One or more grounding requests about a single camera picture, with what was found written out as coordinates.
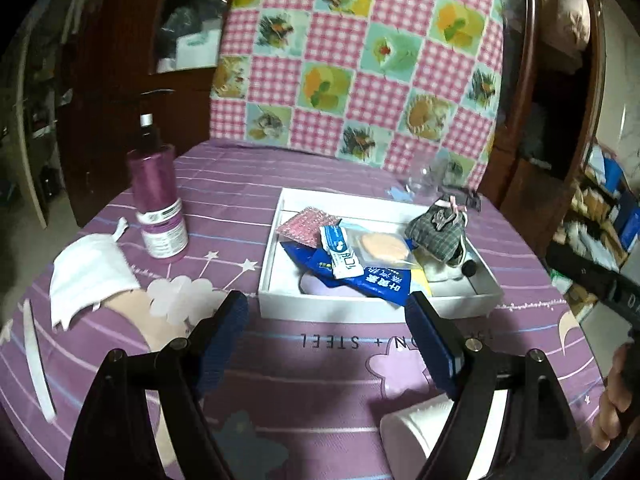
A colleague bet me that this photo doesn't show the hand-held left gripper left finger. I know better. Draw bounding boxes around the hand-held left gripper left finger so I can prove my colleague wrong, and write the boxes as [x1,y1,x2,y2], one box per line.
[64,290,249,480]

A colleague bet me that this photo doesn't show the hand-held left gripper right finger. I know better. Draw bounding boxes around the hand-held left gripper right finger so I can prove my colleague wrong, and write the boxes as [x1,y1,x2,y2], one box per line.
[404,290,591,480]

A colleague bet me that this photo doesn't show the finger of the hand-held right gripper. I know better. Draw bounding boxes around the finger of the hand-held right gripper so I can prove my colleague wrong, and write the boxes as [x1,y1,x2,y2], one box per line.
[545,241,618,306]

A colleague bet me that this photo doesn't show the yellow printed packet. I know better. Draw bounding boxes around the yellow printed packet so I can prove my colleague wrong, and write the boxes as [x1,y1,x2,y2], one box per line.
[410,267,432,296]

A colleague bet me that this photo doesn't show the white fluffy plush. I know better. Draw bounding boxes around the white fluffy plush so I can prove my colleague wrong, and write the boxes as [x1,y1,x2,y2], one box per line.
[420,250,478,283]

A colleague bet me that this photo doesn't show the blue printed packet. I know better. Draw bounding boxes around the blue printed packet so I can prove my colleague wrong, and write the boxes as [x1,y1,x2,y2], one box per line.
[280,241,426,307]

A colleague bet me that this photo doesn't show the white cardboard box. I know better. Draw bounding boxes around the white cardboard box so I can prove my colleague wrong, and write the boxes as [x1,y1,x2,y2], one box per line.
[257,187,505,320]

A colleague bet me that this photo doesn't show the person's right hand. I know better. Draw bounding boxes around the person's right hand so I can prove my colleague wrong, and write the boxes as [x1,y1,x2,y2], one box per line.
[590,342,632,451]

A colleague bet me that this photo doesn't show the pile of cluttered boxes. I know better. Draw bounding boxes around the pile of cluttered boxes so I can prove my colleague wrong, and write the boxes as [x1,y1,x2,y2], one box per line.
[555,145,640,306]

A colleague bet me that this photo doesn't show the white cylindrical container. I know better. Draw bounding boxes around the white cylindrical container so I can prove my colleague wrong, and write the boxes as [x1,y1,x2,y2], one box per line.
[380,390,511,480]

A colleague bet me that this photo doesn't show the clear bag with orange puff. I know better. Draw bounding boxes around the clear bag with orange puff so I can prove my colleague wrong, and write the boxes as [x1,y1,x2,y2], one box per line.
[345,225,416,267]

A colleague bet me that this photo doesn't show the plaid sachet with ribbon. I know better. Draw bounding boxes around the plaid sachet with ribbon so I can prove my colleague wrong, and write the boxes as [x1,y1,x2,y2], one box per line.
[404,199,471,263]

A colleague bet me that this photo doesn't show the brown wooden shelf unit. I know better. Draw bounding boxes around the brown wooden shelf unit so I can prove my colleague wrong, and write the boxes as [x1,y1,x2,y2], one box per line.
[482,0,608,261]

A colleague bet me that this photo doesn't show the small blue white packet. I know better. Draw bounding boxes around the small blue white packet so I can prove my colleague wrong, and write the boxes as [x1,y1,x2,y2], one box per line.
[320,225,363,280]

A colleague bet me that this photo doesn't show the pink checkered pouch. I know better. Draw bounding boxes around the pink checkered pouch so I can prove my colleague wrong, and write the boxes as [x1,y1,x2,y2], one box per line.
[276,206,341,248]

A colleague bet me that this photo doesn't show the purple printed tablecloth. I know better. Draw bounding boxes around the purple printed tablecloth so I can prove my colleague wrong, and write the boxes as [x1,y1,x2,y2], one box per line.
[0,140,606,480]

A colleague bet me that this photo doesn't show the white face mask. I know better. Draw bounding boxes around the white face mask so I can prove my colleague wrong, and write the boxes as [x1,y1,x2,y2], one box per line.
[49,217,142,331]

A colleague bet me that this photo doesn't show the clear glass cup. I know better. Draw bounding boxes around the clear glass cup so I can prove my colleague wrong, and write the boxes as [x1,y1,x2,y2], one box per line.
[402,157,451,200]

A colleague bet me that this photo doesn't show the purple spray bottle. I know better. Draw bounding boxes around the purple spray bottle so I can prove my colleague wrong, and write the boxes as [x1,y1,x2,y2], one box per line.
[126,114,190,261]

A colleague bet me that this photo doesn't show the white paper strip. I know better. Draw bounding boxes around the white paper strip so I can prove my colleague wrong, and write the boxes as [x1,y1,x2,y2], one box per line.
[21,300,57,422]

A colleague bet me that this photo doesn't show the pink checkered printed cushion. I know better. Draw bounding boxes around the pink checkered printed cushion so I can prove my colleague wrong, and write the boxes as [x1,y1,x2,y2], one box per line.
[209,0,505,188]

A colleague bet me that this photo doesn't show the dark wooden cabinet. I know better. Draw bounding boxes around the dark wooden cabinet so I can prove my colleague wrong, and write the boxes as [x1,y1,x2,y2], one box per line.
[60,0,246,228]

